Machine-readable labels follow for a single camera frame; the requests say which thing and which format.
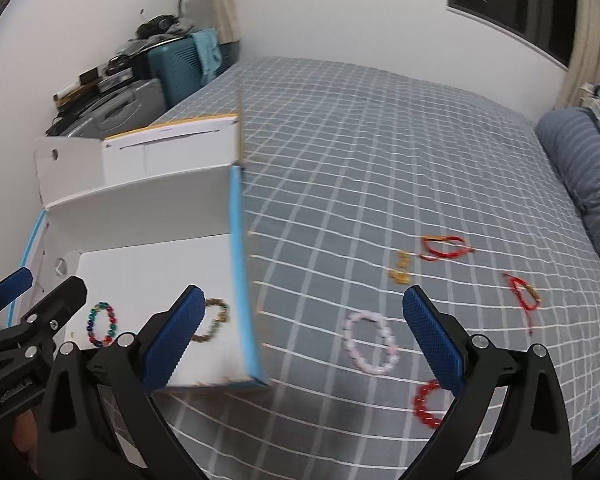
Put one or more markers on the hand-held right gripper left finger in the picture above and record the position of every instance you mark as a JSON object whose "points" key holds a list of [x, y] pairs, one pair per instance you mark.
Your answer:
{"points": [[175, 335]]}

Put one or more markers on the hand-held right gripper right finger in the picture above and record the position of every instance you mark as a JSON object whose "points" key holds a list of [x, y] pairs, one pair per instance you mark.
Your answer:
{"points": [[435, 340]]}

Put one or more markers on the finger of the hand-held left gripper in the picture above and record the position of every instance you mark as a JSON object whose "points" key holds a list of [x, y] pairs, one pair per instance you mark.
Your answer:
{"points": [[55, 305], [10, 285]]}

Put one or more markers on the white cardboard box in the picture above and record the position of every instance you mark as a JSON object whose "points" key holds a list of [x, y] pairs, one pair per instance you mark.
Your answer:
{"points": [[155, 270]]}

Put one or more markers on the person's left forearm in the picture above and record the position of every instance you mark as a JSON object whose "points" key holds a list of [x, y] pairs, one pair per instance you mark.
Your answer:
{"points": [[25, 435]]}

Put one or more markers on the grey checked bedsheet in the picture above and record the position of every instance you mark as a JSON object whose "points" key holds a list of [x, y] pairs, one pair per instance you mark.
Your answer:
{"points": [[380, 160]]}

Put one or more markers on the grey suitcase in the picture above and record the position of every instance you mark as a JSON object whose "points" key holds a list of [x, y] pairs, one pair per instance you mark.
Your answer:
{"points": [[125, 105]]}

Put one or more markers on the blue striped pillow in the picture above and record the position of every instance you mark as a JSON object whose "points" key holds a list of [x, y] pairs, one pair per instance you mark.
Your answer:
{"points": [[580, 170]]}

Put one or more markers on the stack of dark clutter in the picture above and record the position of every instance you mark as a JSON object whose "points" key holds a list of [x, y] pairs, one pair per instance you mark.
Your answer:
{"points": [[105, 72]]}

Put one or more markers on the teal suitcase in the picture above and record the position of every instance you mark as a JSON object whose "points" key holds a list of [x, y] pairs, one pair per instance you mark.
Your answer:
{"points": [[180, 70]]}

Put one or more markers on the teal cloth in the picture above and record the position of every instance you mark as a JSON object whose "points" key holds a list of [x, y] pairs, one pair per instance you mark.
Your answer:
{"points": [[210, 50]]}

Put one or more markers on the black bag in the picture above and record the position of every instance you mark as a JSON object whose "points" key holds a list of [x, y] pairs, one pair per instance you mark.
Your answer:
{"points": [[157, 24]]}

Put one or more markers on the beige corner curtain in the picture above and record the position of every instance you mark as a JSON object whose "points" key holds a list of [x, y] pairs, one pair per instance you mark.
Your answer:
{"points": [[225, 0]]}

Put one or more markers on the beige window curtain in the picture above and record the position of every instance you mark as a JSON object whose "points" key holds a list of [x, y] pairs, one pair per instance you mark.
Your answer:
{"points": [[587, 35]]}

